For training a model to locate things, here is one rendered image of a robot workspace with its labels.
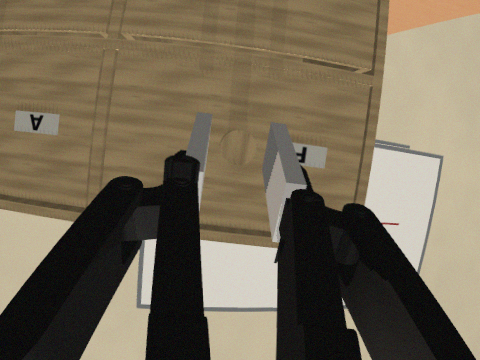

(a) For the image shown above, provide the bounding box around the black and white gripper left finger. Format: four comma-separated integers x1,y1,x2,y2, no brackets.
0,112,213,360

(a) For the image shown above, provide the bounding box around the light wooden chest of drawers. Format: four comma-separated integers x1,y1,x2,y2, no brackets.
0,0,390,248

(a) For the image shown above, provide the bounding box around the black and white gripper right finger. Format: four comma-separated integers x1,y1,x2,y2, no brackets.
262,122,476,360

